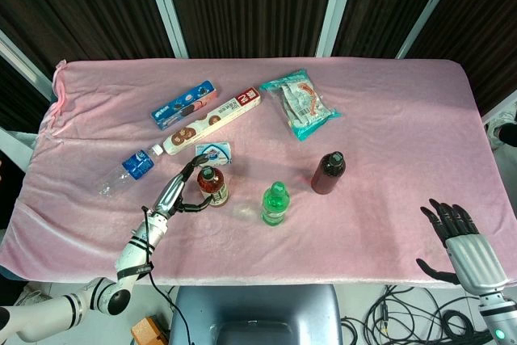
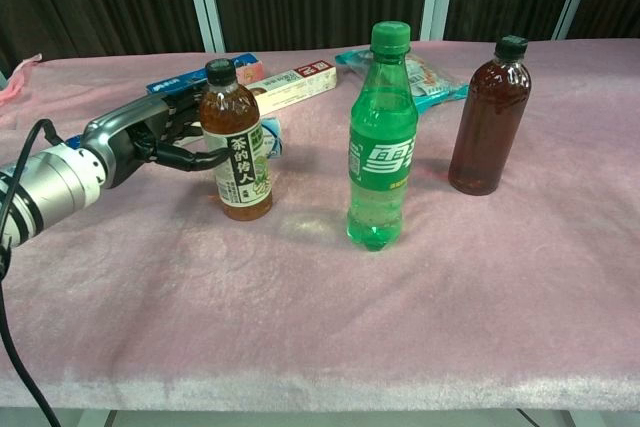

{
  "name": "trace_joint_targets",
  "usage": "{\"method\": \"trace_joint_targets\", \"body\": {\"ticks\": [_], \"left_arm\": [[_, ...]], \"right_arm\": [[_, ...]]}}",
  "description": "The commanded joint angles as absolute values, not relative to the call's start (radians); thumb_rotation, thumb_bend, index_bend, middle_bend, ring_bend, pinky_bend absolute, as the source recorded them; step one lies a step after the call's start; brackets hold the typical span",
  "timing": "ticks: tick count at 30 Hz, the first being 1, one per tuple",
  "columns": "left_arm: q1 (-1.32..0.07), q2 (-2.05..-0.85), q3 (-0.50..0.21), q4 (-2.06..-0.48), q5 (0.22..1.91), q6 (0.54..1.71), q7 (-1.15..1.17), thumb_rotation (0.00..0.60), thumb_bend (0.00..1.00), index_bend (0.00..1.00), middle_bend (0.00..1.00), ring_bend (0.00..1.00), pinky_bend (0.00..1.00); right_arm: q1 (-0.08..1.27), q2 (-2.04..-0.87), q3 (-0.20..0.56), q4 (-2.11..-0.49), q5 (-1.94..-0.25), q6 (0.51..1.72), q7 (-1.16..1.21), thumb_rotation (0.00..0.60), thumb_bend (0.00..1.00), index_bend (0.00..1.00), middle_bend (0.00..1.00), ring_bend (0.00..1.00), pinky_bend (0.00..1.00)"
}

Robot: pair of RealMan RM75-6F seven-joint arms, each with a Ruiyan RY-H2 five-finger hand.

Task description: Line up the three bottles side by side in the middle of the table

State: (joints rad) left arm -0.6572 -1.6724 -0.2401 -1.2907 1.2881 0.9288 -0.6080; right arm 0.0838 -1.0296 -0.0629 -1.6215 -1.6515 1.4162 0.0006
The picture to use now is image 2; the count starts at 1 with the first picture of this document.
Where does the black and grey left robot hand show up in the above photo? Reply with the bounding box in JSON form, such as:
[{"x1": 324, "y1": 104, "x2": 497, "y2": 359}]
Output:
[{"x1": 81, "y1": 89, "x2": 232, "y2": 191}]

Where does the tea bottle with white label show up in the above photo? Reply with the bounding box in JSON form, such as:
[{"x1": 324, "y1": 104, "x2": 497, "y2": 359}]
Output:
[{"x1": 198, "y1": 59, "x2": 275, "y2": 222}]

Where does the unlabelled dark red drink bottle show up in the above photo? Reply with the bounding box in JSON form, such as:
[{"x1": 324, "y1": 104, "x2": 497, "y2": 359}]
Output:
[{"x1": 447, "y1": 35, "x2": 533, "y2": 196}]

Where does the blue Oreo cookie box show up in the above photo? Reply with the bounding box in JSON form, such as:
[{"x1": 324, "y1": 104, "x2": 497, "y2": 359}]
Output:
[{"x1": 145, "y1": 53, "x2": 266, "y2": 98}]

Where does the small blue white box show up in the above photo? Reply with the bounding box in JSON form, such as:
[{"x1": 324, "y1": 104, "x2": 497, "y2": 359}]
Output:
[{"x1": 259, "y1": 115, "x2": 286, "y2": 159}]

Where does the long cream biscuit box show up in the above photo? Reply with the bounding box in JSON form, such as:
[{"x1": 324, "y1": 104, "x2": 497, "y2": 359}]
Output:
[{"x1": 247, "y1": 59, "x2": 339, "y2": 118}]

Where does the green Sprite bottle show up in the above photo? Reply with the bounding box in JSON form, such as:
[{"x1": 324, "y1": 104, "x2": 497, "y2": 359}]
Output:
[{"x1": 346, "y1": 20, "x2": 420, "y2": 252}]

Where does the pink plush table cloth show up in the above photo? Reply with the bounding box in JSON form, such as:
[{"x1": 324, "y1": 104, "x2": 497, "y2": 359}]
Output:
[{"x1": 0, "y1": 39, "x2": 640, "y2": 411}]

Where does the teal snack bag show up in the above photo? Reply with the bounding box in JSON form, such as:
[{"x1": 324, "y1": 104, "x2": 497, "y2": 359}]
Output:
[{"x1": 333, "y1": 46, "x2": 471, "y2": 116}]

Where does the black cable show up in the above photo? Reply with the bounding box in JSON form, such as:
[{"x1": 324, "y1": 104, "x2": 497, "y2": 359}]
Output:
[{"x1": 0, "y1": 118, "x2": 64, "y2": 427}]

